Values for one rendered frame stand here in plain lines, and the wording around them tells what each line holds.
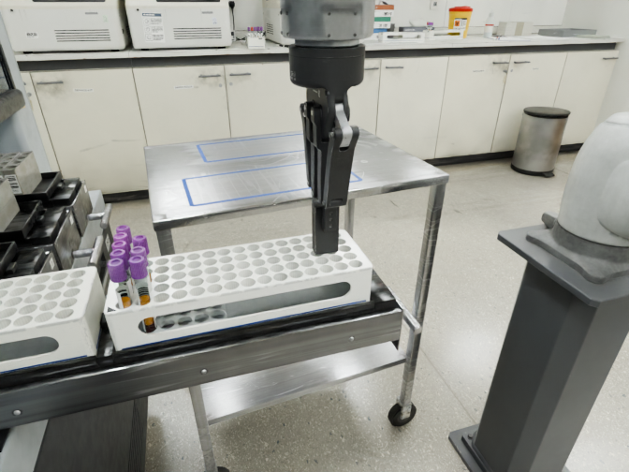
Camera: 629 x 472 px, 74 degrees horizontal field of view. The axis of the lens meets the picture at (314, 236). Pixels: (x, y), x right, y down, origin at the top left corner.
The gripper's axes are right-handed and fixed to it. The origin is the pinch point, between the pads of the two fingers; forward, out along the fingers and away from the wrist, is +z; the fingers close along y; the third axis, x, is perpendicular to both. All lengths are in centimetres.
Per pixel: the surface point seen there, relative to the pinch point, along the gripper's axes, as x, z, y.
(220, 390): -16, 62, -34
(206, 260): -14.5, 3.8, -2.4
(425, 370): 54, 91, -47
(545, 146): 231, 69, -191
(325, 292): -0.2, 9.4, 0.9
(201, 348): -16.4, 9.6, 6.3
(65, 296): -29.7, 4.0, -0.1
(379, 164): 26.0, 8.5, -39.4
